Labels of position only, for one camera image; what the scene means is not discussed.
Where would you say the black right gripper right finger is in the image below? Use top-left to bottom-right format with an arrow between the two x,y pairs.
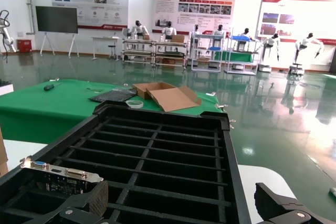
254,182 -> 336,224

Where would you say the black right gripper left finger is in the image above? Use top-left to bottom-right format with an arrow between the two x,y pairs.
34,180 -> 110,224

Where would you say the black slotted container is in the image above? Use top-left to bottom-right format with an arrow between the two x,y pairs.
0,100 -> 253,224

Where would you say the large open cardboard box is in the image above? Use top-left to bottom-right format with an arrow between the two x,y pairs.
0,126 -> 9,178

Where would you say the small open cardboard box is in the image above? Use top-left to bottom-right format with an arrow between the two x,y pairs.
132,81 -> 203,112

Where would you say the green tablecloth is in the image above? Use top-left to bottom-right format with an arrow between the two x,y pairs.
0,78 -> 224,143

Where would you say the clear tape roll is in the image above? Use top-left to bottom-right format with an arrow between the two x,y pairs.
125,100 -> 144,109

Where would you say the black textured pad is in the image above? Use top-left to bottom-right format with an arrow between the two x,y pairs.
88,87 -> 138,103

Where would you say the black stool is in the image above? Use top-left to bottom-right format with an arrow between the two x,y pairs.
108,45 -> 118,61

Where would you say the red floor cabinet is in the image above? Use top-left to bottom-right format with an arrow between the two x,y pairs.
17,39 -> 33,54

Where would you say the white side table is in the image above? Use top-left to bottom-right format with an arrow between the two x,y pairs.
91,36 -> 120,61

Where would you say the black display on stand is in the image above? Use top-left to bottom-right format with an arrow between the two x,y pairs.
35,5 -> 79,57

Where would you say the graphics card with silver bracket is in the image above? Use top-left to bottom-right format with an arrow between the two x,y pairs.
19,155 -> 105,196

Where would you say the dark handled screwdriver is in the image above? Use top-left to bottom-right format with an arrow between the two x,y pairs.
43,82 -> 62,92

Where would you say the metal frame workbench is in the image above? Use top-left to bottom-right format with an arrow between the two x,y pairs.
121,38 -> 156,68
154,40 -> 188,69

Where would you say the white frame rack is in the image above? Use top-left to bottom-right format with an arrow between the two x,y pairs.
224,35 -> 261,76
191,34 -> 224,73

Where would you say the white red wall poster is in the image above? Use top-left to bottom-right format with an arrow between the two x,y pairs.
153,0 -> 236,36
50,0 -> 129,30
256,0 -> 336,44

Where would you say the grey wall pipe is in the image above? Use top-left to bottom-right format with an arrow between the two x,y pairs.
25,0 -> 36,36

